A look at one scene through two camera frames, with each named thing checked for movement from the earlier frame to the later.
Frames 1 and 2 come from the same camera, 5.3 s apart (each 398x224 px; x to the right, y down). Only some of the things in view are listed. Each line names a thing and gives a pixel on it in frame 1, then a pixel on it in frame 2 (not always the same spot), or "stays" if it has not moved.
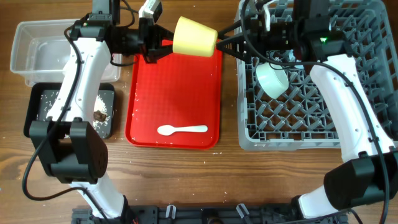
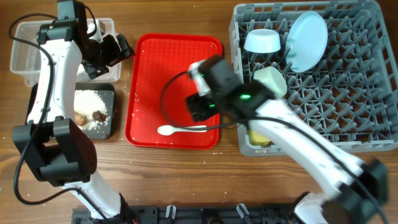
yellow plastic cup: x=191 y=38 → x=257 y=139
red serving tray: x=175 y=103 stays
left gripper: x=150 y=36 → x=110 y=40
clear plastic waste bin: x=40 y=50 stays
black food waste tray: x=40 y=97 stays
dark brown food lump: x=98 y=116 stays
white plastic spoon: x=167 y=130 stays
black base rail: x=204 y=214 stays
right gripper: x=256 y=35 → x=200 y=106
